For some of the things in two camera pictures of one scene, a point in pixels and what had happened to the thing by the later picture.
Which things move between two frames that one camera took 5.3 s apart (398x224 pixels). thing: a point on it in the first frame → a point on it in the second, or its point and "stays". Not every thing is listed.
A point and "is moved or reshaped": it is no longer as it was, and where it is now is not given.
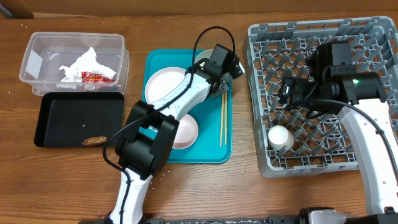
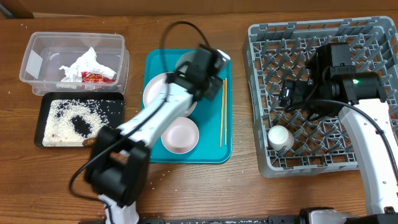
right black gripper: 300,84 stays
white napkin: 87,63 stays
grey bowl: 206,54 is moved or reshaped
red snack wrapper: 94,77 stays
